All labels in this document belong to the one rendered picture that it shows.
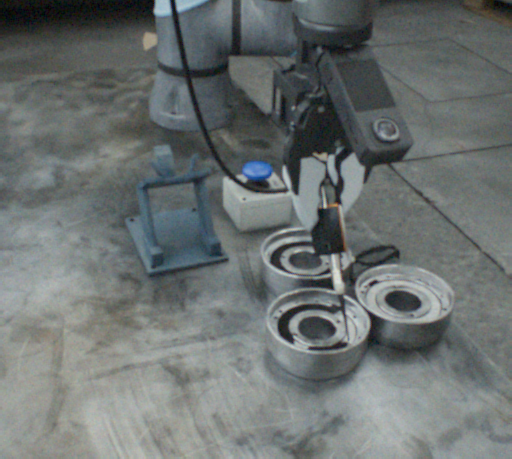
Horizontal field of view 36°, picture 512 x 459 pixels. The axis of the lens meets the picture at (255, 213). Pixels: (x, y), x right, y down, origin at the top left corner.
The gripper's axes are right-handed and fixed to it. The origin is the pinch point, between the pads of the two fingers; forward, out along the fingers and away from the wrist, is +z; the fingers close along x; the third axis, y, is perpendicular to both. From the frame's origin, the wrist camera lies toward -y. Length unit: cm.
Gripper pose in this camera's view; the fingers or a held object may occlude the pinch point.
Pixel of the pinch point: (326, 220)
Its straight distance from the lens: 79.2
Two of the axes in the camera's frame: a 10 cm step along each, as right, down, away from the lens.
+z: -0.3, 8.6, 5.2
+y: -3.5, -4.9, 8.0
